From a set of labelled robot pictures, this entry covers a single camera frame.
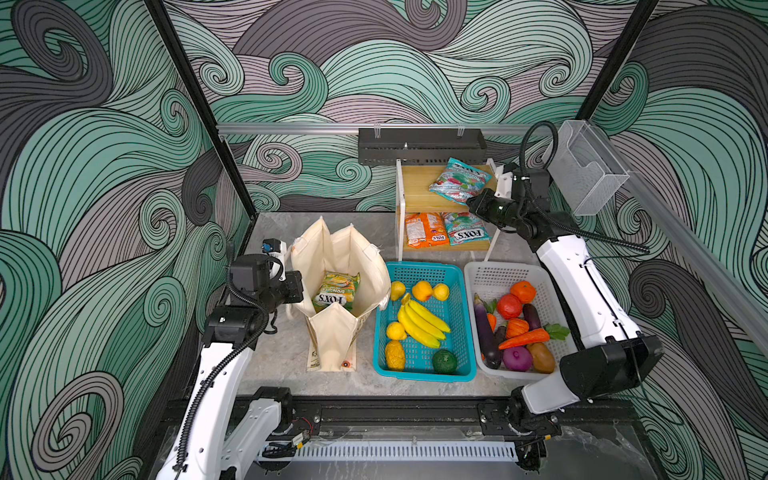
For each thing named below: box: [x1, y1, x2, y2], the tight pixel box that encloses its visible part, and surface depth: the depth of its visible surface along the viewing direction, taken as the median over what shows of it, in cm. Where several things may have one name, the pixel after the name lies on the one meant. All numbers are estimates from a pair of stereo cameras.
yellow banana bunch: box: [398, 293, 451, 349], surface depth 88 cm
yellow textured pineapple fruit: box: [385, 340, 405, 370], surface depth 81 cm
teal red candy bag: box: [429, 157, 493, 205], surface depth 81 cm
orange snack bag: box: [406, 212, 449, 249], surface depth 93 cm
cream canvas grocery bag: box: [291, 216, 391, 372], surface depth 80 cm
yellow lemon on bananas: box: [386, 321, 406, 341], surface depth 86 cm
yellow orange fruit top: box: [412, 280, 433, 302], surface depth 94 cm
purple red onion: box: [502, 346, 533, 372], surface depth 80 cm
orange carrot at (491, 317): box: [484, 299, 497, 333], surface depth 92 cm
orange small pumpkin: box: [506, 318, 529, 338], surface depth 85 cm
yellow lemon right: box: [433, 283, 450, 302], surface depth 94 cm
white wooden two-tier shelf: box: [395, 158, 501, 262], surface depth 82 cm
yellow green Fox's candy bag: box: [312, 270, 361, 314], surface depth 87 cm
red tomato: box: [497, 293, 523, 320], surface depth 89 cm
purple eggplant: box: [474, 293, 502, 370], surface depth 82 cm
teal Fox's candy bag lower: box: [443, 212, 492, 246], surface depth 92 cm
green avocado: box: [432, 349, 457, 374], surface depth 80 cm
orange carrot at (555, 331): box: [498, 323, 571, 350], surface depth 81 cm
